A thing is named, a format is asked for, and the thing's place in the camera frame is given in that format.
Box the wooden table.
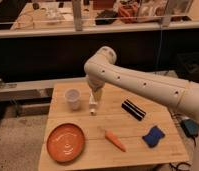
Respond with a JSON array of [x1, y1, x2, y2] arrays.
[[38, 81, 189, 171]]

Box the white ceramic cup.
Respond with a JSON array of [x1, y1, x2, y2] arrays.
[[65, 89, 80, 110]]

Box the black bag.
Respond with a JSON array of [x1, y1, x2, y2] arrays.
[[95, 10, 117, 25]]

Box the black rectangular box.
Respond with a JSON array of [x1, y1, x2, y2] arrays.
[[121, 99, 146, 121]]

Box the metal rail shelf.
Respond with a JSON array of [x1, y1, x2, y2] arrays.
[[0, 0, 199, 38]]

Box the orange cluttered items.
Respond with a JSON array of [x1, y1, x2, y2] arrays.
[[118, 4, 138, 23]]

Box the white tube bottle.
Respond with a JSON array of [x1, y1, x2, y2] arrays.
[[89, 94, 98, 115]]

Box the orange ceramic bowl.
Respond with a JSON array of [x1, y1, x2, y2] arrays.
[[46, 123, 85, 163]]

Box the blue sponge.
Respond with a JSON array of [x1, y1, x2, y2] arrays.
[[142, 126, 165, 148]]

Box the black cable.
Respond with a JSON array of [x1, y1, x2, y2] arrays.
[[168, 113, 197, 171]]

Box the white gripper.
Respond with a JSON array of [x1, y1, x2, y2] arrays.
[[86, 75, 105, 103]]

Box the orange toy carrot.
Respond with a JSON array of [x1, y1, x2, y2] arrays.
[[105, 131, 126, 152]]

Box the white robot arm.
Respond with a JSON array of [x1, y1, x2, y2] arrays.
[[84, 46, 199, 171]]

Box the dark power adapter box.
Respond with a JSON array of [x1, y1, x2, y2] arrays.
[[180, 119, 199, 137]]

